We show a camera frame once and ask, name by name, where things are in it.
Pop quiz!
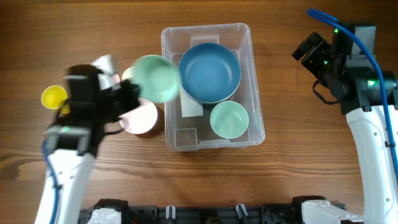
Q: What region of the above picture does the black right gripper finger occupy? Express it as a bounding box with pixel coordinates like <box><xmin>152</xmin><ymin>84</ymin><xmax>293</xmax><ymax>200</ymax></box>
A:
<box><xmin>301</xmin><ymin>42</ymin><xmax>331</xmax><ymax>75</ymax></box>
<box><xmin>292</xmin><ymin>32</ymin><xmax>323</xmax><ymax>60</ymax></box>

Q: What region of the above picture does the cream plastic cup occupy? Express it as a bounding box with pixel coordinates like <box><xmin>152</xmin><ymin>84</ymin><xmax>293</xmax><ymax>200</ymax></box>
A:
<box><xmin>121</xmin><ymin>67</ymin><xmax>134</xmax><ymax>81</ymax></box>

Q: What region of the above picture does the pink small bowl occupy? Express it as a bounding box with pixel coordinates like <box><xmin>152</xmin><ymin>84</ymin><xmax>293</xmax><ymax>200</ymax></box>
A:
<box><xmin>119</xmin><ymin>98</ymin><xmax>161</xmax><ymax>136</ymax></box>

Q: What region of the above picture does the mint green bowl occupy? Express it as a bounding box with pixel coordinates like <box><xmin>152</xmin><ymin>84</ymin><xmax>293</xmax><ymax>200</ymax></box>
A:
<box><xmin>210</xmin><ymin>101</ymin><xmax>249</xmax><ymax>139</ymax></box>
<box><xmin>131</xmin><ymin>55</ymin><xmax>181</xmax><ymax>103</ymax></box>

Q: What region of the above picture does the yellow plastic cup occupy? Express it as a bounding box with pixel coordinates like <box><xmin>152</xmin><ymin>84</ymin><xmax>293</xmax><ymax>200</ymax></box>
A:
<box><xmin>41</xmin><ymin>85</ymin><xmax>70</xmax><ymax>114</ymax></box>

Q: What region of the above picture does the dark blue bowl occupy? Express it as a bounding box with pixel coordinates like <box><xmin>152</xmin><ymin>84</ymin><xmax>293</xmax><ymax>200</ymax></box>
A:
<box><xmin>178</xmin><ymin>42</ymin><xmax>242</xmax><ymax>104</ymax></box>

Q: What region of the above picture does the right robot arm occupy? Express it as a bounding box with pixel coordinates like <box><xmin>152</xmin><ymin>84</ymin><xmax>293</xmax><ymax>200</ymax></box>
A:
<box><xmin>292</xmin><ymin>31</ymin><xmax>397</xmax><ymax>223</ymax></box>

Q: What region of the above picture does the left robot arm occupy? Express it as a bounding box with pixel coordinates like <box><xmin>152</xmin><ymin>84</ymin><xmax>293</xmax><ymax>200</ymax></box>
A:
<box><xmin>35</xmin><ymin>64</ymin><xmax>141</xmax><ymax>223</ymax></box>

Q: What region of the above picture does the white paper label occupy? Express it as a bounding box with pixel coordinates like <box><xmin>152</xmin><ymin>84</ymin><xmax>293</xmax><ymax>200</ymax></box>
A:
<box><xmin>180</xmin><ymin>90</ymin><xmax>203</xmax><ymax>118</ymax></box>

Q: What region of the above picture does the clear plastic storage bin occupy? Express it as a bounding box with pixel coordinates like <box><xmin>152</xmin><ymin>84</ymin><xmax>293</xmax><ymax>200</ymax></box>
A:
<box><xmin>161</xmin><ymin>23</ymin><xmax>266</xmax><ymax>152</ymax></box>

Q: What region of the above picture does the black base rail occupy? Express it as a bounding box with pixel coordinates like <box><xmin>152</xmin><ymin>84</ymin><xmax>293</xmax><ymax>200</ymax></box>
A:
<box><xmin>79</xmin><ymin>198</ymin><xmax>348</xmax><ymax>224</ymax></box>

